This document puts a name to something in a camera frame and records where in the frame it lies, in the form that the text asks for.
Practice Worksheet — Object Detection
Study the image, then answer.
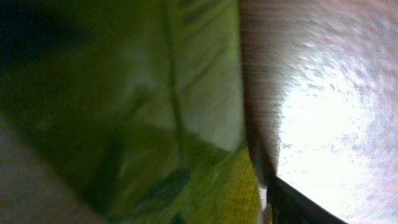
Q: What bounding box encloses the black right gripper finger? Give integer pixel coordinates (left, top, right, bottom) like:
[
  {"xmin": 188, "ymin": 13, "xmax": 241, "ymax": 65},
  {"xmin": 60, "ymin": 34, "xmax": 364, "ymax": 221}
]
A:
[{"xmin": 267, "ymin": 177, "xmax": 346, "ymax": 224}]

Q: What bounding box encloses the green white juice carton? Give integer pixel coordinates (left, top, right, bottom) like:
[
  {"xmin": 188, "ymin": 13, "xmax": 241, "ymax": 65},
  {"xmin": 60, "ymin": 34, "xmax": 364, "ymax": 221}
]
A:
[{"xmin": 1, "ymin": 0, "xmax": 261, "ymax": 223}]

